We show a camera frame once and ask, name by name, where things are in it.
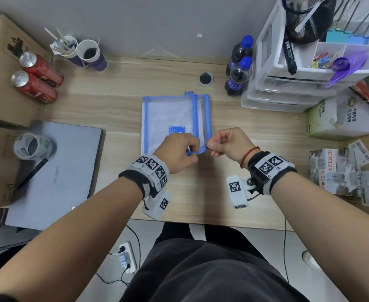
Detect red string bracelet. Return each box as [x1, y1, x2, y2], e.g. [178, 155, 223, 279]
[240, 146, 260, 169]

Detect white shoe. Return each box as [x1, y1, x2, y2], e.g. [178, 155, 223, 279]
[302, 250, 321, 269]

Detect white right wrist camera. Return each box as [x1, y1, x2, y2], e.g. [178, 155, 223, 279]
[226, 175, 250, 210]

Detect marker-printed left wrist band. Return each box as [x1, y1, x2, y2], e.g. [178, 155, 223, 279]
[118, 154, 171, 199]

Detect purple white paper cup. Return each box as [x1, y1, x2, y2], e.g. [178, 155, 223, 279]
[76, 39, 108, 72]

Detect red drink can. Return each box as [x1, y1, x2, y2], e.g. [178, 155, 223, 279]
[19, 51, 65, 88]
[11, 70, 58, 104]

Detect person's left forearm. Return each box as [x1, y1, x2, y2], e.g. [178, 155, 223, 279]
[0, 177, 145, 302]

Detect large light blue binder clips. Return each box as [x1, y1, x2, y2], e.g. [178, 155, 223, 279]
[325, 0, 369, 46]

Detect marker-printed wrist band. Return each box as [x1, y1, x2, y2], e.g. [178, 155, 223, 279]
[247, 151, 298, 196]
[118, 154, 171, 199]

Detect white power strip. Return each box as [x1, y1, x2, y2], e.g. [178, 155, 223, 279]
[118, 241, 138, 275]

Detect person's right forearm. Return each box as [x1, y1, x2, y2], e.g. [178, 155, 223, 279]
[270, 171, 369, 302]

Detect purple plastic scoop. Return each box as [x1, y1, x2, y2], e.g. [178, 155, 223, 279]
[325, 51, 369, 89]

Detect brown cardboard box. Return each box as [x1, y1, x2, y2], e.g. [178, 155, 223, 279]
[0, 14, 53, 128]

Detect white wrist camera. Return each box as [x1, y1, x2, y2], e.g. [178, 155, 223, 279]
[141, 189, 172, 221]
[226, 175, 250, 210]

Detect printed grey white carton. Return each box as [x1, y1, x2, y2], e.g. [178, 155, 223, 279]
[309, 140, 369, 205]

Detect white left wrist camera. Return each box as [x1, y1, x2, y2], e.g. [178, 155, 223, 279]
[141, 189, 172, 221]

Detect black power cable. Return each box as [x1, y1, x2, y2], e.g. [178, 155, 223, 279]
[95, 224, 141, 286]

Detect person's right hand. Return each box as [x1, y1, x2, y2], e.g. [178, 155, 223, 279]
[207, 127, 257, 164]

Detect black pen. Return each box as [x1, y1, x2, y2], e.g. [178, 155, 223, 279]
[14, 158, 48, 192]

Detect white tape roll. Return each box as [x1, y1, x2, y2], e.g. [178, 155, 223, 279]
[13, 133, 53, 161]

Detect paper cup with wooden sticks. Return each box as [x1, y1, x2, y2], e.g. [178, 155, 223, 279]
[44, 27, 87, 68]

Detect red snack packet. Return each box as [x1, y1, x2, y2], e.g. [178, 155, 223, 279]
[350, 80, 369, 120]

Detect person's left hand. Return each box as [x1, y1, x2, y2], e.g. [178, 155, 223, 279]
[153, 133, 201, 175]

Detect marker-printed right wrist band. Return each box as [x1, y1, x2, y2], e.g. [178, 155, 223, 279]
[247, 151, 298, 196]

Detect thin black cable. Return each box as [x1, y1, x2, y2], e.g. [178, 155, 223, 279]
[283, 217, 291, 284]

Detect blue mesh zip pouch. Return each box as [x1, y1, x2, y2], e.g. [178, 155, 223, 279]
[141, 91, 212, 158]

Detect grey laptop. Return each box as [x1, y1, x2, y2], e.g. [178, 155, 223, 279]
[4, 120, 104, 231]

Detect green white tissue pack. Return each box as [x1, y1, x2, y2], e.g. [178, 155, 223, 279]
[305, 88, 369, 141]

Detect white plastic drawer organizer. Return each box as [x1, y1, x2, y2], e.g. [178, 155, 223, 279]
[241, 0, 369, 114]

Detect black marker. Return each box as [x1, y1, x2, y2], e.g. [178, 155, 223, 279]
[283, 34, 298, 75]

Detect small colourful binder clips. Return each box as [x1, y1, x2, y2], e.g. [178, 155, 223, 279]
[310, 50, 339, 70]

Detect person's dark trousers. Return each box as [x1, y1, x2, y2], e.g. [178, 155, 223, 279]
[119, 222, 311, 302]

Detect black mesh pen holder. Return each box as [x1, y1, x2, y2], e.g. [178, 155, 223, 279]
[281, 0, 337, 45]

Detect dark soda bottle blue cap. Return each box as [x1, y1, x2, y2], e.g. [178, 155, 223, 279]
[225, 35, 254, 76]
[224, 56, 253, 97]

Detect white paper sheet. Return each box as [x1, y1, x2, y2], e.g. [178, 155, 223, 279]
[147, 101, 198, 150]

